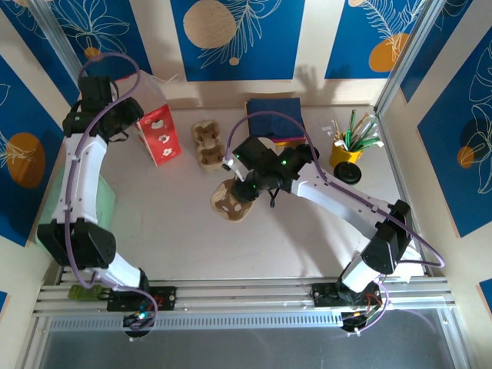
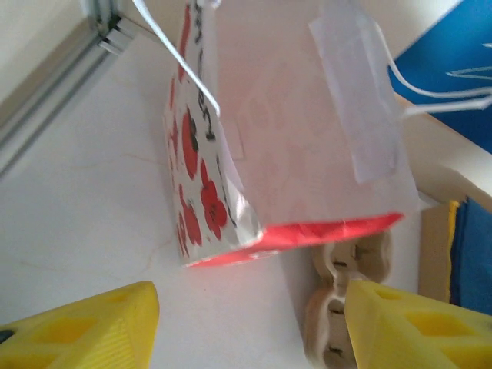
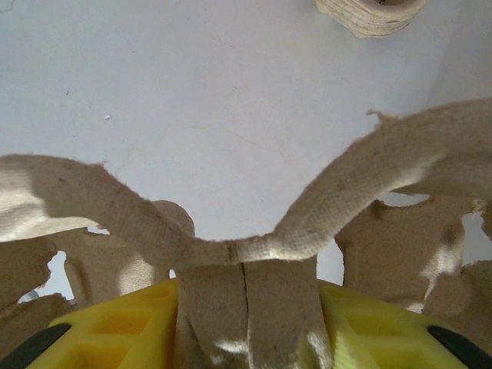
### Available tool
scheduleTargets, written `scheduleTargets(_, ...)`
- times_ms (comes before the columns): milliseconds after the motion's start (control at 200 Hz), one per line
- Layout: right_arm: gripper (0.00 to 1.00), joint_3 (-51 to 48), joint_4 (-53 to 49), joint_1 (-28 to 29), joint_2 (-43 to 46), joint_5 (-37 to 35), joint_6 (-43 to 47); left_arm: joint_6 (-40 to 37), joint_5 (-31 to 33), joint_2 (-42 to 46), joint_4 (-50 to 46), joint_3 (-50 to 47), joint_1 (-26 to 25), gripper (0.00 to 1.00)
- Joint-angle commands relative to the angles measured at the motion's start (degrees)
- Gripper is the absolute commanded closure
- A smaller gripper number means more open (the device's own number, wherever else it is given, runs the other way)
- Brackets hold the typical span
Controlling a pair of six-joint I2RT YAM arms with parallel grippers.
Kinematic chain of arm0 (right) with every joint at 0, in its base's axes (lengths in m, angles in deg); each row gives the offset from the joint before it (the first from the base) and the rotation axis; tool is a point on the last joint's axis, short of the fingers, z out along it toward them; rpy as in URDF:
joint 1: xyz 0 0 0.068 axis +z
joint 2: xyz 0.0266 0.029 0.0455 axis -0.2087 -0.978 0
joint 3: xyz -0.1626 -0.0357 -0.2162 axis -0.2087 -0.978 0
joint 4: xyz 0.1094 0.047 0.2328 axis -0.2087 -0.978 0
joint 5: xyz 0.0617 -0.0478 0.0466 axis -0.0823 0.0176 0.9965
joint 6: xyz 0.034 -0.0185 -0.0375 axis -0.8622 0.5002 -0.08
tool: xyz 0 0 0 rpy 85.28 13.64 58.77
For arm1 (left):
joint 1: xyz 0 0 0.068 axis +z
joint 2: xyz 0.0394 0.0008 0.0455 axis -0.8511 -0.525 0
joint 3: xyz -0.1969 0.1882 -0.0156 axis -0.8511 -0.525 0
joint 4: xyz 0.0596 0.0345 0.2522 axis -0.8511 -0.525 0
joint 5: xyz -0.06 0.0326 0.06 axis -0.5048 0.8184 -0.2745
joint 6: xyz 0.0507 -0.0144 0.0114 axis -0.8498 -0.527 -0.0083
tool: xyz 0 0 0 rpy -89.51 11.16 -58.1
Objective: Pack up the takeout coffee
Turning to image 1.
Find brown cardboard cup carrier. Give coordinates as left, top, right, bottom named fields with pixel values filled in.
left=209, top=178, right=254, bottom=224

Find blue paper napkin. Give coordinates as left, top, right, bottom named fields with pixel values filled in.
left=245, top=97, right=305, bottom=141

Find red paper gift bag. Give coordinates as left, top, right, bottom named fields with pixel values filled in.
left=122, top=71, right=182, bottom=167

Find black plastic cup lid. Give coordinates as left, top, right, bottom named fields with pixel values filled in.
left=332, top=161, right=363, bottom=188

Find stack of coloured napkins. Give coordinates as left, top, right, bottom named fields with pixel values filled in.
left=274, top=128, right=308, bottom=148

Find cardboard cup carrier stack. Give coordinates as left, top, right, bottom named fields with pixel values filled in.
left=191, top=119, right=227, bottom=174

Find yellow stick holder cup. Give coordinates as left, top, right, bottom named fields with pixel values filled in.
left=329, top=132, right=364, bottom=168

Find mint green zip pouch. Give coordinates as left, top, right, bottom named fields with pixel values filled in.
left=35, top=168, right=117, bottom=247

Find green circuit board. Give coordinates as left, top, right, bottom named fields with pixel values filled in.
left=67, top=284, right=111, bottom=302

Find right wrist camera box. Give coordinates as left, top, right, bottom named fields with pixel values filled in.
left=221, top=159, right=247, bottom=181

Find left aluminium frame post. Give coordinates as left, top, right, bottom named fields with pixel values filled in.
left=28, top=0, right=111, bottom=123

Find aluminium frame post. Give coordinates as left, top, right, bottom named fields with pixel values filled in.
left=28, top=0, right=111, bottom=123
left=374, top=0, right=441, bottom=116

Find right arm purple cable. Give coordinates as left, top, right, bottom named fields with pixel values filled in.
left=225, top=111, right=447, bottom=334

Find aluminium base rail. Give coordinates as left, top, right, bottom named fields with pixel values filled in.
left=32, top=275, right=458, bottom=318

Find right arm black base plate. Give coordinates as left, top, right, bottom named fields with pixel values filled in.
left=311, top=282, right=384, bottom=308

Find slotted grey cable duct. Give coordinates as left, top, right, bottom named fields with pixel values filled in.
left=48, top=310, right=441, bottom=332

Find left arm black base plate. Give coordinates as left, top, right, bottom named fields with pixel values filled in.
left=106, top=286, right=178, bottom=312

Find right aluminium frame post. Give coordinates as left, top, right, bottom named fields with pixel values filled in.
left=374, top=0, right=441, bottom=116

